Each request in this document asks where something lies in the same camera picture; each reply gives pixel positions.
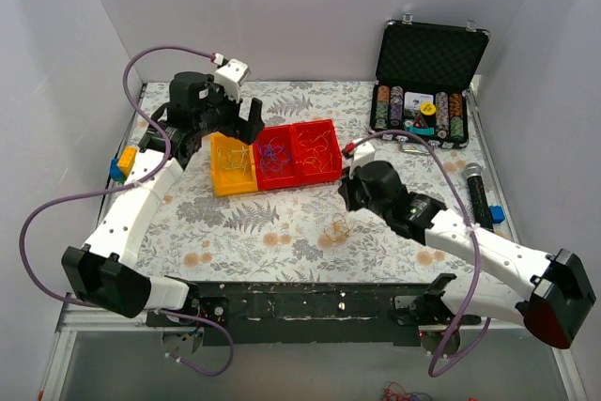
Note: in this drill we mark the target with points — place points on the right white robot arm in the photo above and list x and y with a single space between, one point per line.
549 294

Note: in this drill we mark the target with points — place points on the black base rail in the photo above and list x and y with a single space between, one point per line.
306 313

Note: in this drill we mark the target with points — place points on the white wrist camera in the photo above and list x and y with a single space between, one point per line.
231 77
359 154

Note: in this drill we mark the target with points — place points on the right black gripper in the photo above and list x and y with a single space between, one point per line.
350 191

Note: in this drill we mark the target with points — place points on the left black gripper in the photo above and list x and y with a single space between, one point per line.
242 120

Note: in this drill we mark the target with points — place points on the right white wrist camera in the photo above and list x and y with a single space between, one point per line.
359 154

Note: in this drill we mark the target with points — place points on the aluminium frame rail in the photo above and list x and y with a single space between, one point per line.
74 318

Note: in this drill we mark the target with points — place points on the yellow green toy block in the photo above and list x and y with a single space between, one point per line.
126 160

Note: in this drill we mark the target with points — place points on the red plastic bin tray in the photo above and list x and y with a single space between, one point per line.
298 154

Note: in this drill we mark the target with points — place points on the blue toy block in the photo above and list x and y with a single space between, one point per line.
115 172

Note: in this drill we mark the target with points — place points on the black poker chip case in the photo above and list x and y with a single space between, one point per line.
423 73

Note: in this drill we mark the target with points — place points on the small blue block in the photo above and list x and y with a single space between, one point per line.
497 214

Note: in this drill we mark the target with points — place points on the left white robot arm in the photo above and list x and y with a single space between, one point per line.
102 272

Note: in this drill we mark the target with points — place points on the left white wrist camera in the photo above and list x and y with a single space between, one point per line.
231 77

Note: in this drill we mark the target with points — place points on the yellow plastic bin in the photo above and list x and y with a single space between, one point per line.
232 166

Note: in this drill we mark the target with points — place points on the black microphone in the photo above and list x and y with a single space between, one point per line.
472 173

